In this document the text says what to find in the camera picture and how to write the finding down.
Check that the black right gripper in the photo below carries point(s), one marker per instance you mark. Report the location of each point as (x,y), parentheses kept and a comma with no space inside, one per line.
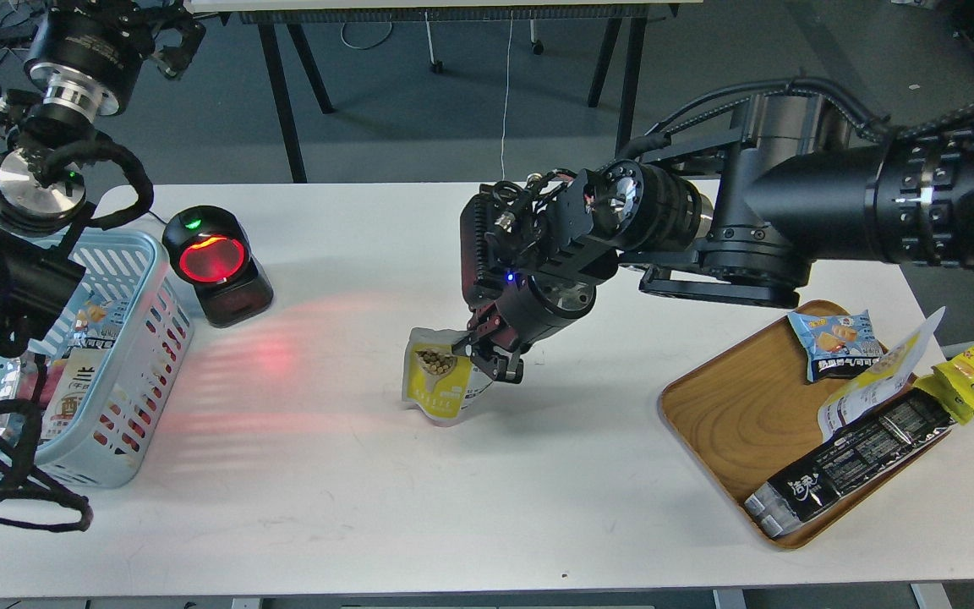
(532,257)

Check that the blue snack packet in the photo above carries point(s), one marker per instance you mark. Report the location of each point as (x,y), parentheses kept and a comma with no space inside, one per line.
(837,346)

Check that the yellow white snack bag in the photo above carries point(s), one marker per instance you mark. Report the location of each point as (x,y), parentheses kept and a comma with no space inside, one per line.
(881,381)

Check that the black barcode scanner red window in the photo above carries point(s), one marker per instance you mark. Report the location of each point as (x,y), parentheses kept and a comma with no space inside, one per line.
(209,250)

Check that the yellow white snack pouch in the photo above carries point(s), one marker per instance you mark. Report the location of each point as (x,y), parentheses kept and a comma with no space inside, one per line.
(438,376)

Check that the long black snack package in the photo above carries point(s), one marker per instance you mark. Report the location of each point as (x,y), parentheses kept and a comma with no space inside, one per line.
(854,458)

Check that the black leg background table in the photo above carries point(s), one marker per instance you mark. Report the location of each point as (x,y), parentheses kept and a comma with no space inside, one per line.
(267,15)

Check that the light blue plastic basket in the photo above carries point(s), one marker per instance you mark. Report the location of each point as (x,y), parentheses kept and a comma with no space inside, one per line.
(107,441)

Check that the snack packages in basket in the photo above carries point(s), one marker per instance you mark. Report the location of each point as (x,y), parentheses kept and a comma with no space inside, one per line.
(57,376)

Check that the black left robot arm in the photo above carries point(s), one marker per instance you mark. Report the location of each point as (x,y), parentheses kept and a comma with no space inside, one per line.
(59,175)

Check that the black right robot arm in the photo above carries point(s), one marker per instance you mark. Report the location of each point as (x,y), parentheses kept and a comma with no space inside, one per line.
(731,198)

